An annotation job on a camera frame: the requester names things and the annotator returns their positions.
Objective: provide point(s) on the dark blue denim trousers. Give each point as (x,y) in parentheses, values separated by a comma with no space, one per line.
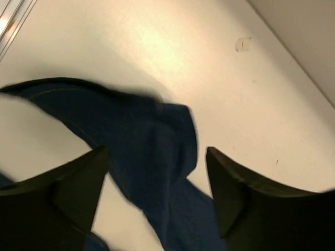
(152,150)

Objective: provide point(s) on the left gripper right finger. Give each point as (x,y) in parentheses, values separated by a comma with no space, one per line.
(257,213)

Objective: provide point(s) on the aluminium rail frame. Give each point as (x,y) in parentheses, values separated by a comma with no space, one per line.
(13,15)

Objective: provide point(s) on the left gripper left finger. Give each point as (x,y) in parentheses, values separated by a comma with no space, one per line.
(55,210)

